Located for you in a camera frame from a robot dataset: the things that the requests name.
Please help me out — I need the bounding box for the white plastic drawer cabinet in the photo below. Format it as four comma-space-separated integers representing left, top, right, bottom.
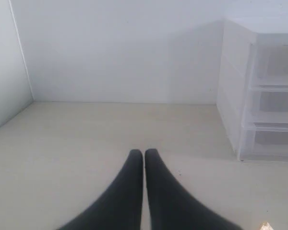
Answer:
216, 17, 288, 157

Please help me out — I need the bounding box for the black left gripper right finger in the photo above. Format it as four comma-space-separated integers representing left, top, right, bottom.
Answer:
144, 149, 221, 230

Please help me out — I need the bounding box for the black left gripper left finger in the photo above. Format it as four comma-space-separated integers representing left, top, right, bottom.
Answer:
60, 149, 144, 230

